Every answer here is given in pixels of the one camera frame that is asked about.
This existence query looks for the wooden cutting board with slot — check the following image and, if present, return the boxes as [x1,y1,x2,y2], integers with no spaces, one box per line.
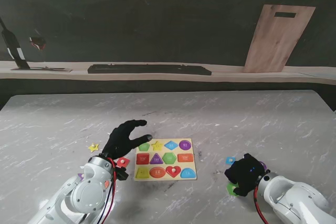
[241,4,317,73]

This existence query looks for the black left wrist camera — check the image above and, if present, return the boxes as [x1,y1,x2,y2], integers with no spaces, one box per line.
[115,166,129,182]

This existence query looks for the flat tray under bottle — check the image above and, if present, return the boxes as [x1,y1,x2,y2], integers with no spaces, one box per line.
[10,66,73,73]

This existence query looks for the yellow wooden shape puzzle board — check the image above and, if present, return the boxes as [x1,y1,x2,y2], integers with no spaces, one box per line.
[133,138,198,182]

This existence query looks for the green hexagon puzzle piece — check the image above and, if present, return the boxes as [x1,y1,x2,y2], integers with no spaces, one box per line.
[226,182,239,197]

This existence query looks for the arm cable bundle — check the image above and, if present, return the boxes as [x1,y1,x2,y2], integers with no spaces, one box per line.
[94,157,118,224]
[253,186,269,224]

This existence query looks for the red heart puzzle piece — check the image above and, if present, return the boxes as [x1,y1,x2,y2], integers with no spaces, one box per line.
[165,165,182,178]

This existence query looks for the light wooden shelf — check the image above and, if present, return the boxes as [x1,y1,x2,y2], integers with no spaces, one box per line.
[0,60,336,86]

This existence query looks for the red square puzzle piece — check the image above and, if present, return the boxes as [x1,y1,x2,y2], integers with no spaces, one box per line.
[116,157,131,168]

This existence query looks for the dark wine bottle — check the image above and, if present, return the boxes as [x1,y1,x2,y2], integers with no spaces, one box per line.
[0,16,31,70]

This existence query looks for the red wine glass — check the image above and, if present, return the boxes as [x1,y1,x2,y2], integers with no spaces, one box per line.
[28,28,47,69]

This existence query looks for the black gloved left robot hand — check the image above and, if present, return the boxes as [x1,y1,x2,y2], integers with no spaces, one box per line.
[101,119,153,162]

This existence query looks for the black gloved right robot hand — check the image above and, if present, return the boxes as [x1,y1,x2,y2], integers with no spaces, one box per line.
[224,153,268,197]

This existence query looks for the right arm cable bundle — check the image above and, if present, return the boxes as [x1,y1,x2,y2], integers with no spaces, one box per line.
[253,186,269,224]

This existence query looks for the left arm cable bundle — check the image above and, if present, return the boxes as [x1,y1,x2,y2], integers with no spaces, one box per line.
[94,157,118,224]

